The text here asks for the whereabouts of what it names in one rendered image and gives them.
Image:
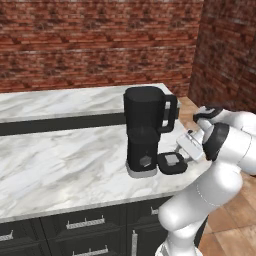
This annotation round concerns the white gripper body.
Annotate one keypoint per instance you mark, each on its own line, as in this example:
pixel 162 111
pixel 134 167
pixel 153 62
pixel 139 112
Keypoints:
pixel 191 148

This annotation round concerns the black cupboard door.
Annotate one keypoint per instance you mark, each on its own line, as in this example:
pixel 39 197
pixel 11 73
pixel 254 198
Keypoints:
pixel 150 241

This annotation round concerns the wide black drawer front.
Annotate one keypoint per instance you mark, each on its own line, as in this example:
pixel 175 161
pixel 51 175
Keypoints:
pixel 110 218
pixel 66 248

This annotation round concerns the black blender lid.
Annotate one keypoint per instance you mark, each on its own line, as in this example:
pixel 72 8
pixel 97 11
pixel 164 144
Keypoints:
pixel 171 163

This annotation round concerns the black blender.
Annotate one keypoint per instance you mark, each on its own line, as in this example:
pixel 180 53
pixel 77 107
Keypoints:
pixel 144 110

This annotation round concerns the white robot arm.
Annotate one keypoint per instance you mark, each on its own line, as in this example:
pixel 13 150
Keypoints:
pixel 213 196

